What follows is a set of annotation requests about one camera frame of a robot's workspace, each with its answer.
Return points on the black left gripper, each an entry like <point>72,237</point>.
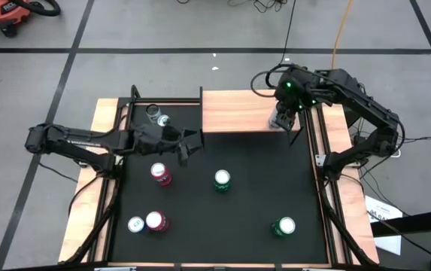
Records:
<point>151,139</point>

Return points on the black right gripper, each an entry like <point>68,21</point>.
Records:
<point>292,90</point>

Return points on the red Fanta can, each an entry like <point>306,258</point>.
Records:
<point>154,220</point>
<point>158,170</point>

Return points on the green Sprite can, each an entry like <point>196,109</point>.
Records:
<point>222,177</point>
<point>286,225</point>

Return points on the blue and silver energy can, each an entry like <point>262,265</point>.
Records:
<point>136,224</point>

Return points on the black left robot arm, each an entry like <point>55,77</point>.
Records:
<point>72,136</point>

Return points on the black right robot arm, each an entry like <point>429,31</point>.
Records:
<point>365,105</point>

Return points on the black table mat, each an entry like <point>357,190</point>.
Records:
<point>237,226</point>

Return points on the white paper sheet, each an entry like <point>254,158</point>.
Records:
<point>377,209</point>

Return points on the black furniture edge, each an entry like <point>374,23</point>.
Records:
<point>418,222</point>

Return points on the orange shop vacuum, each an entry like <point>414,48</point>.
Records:
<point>0,13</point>

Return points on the wooden shelf with black frame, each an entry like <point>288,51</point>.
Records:
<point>237,111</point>

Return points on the silver metal bracket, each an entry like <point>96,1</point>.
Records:
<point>319,160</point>

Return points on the black aluminium table frame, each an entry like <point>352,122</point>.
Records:
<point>107,233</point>

